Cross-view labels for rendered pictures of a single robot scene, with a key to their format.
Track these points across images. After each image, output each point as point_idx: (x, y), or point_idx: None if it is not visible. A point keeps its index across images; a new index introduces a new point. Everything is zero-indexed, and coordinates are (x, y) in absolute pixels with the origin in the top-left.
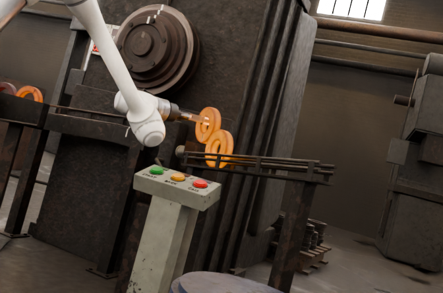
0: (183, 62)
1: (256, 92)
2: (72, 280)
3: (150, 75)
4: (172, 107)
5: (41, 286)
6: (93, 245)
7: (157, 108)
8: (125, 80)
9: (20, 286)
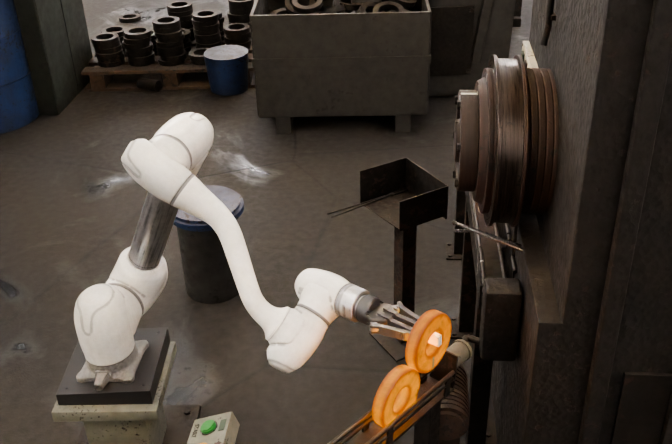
0: (493, 187)
1: (620, 270)
2: (405, 443)
3: (473, 194)
4: (356, 309)
5: (355, 437)
6: (495, 398)
7: (335, 307)
8: (238, 289)
9: (332, 429)
